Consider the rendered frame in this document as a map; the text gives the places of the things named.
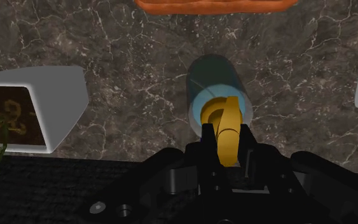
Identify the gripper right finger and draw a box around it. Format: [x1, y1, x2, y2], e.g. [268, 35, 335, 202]
[237, 123, 358, 224]

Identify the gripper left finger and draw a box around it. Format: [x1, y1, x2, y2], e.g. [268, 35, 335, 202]
[85, 123, 230, 224]

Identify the blue bottle with yellow pump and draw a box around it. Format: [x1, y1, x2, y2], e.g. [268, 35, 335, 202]
[185, 54, 254, 168]

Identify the white planter with green plant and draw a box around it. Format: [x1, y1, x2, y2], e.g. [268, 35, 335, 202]
[0, 65, 90, 215]

